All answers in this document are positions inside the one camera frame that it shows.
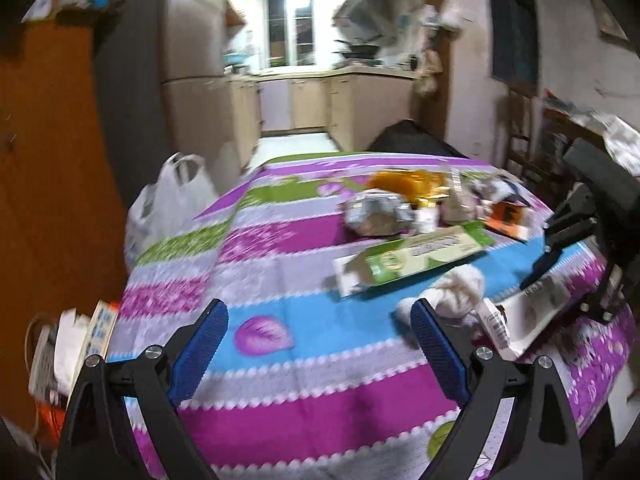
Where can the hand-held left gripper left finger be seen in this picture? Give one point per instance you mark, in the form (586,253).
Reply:
(200,350)

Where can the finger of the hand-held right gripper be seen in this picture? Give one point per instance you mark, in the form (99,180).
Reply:
(570,220)
(602,295)

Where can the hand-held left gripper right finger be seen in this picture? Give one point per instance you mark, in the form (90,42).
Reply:
(435,350)

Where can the orange box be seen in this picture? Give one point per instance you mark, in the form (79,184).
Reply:
(507,220)

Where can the white printed packet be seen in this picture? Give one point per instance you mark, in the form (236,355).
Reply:
(530,315)

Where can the green carton box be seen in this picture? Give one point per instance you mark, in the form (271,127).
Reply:
(425,255)

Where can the crumpled white tissue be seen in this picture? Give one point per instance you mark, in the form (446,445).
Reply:
(455,290)

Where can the dark wooden table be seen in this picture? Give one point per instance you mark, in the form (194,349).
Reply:
(555,145)

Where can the wooden chair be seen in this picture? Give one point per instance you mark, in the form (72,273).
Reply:
(520,145)

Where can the striped floral tablecloth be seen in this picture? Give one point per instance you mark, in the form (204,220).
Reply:
(300,400)

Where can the clear plastic bag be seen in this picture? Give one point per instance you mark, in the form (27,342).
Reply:
(457,200)

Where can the silver foil packet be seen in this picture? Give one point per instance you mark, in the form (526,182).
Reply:
(375,212)

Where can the white plastic shopping bag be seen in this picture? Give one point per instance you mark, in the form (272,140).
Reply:
(165,200)

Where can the white power strip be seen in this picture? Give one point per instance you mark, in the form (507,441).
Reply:
(42,360)

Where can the orange yellow wrapper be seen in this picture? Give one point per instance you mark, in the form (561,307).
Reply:
(405,185)

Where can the dark framed window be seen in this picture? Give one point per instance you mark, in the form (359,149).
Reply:
(515,30)

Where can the hanging beige bag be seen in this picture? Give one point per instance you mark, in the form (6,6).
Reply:
(430,72)

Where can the hanging white plastic bag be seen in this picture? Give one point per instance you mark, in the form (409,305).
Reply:
(452,17)

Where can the orange wooden cabinet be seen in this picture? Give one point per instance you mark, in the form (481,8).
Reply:
(50,160)

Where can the kitchen counter cabinets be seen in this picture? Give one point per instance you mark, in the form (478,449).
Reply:
(345,105)

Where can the black wok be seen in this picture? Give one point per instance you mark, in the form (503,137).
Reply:
(360,49)

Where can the beige refrigerator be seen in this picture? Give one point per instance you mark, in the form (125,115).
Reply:
(192,60)

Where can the range hood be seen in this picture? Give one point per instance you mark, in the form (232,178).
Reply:
(375,5)

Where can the teal basin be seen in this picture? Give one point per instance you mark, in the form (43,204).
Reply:
(236,58)

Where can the kitchen window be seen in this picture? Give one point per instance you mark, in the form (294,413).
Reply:
(289,25)

